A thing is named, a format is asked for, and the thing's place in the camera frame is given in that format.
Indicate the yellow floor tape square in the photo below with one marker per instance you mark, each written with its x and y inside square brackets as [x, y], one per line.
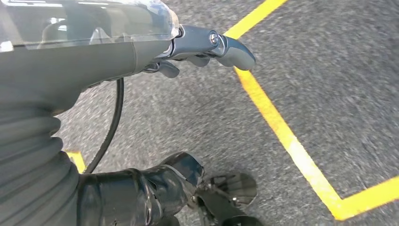
[76, 160]
[278, 124]

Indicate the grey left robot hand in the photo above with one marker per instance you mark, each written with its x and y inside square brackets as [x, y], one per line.
[78, 62]

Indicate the black robot foot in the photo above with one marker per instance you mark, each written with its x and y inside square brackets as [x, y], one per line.
[218, 206]

